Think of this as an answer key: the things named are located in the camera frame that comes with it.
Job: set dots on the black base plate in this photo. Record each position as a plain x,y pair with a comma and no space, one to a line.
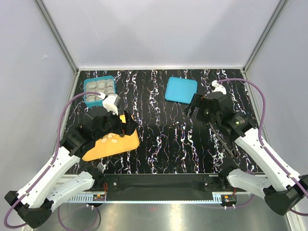
164,187

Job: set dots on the teal box lid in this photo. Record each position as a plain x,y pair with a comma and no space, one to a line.
180,90

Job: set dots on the aluminium frame rail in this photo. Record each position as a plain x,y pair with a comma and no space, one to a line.
52,26

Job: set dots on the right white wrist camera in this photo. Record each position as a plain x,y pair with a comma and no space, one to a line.
217,87

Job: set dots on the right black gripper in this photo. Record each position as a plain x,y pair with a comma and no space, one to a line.
198,101

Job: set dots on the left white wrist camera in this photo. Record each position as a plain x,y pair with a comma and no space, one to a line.
110,102

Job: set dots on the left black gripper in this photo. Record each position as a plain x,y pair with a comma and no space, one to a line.
130,123

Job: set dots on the teal chocolate box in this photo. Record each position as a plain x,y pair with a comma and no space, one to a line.
105,85

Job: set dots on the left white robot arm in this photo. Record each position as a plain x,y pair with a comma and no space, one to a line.
36,201

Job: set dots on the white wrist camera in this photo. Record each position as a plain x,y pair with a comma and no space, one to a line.
217,87
110,102

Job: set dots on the metal tongs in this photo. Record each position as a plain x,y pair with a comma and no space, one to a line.
231,152

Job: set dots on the yellow plastic tray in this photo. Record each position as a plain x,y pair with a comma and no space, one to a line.
96,149

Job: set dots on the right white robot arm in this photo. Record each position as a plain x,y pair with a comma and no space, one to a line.
282,187

